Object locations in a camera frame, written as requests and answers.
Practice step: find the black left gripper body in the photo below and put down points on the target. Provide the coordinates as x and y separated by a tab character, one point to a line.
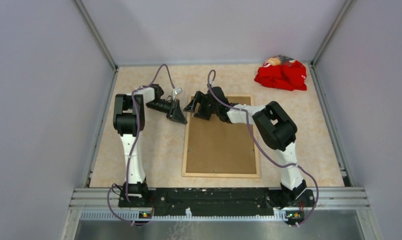
170	108

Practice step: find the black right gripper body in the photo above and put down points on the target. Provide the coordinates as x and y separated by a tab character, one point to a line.
206	109

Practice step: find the light wooden picture frame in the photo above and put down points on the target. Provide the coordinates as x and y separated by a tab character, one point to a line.
186	149

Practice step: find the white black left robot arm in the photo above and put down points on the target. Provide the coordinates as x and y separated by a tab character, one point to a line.
129	122

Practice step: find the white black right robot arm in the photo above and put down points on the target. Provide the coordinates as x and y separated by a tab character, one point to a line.
277	130

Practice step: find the red crumpled cloth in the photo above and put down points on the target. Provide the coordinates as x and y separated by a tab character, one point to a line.
283	73

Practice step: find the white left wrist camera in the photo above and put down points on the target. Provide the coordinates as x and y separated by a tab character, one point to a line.
176	91

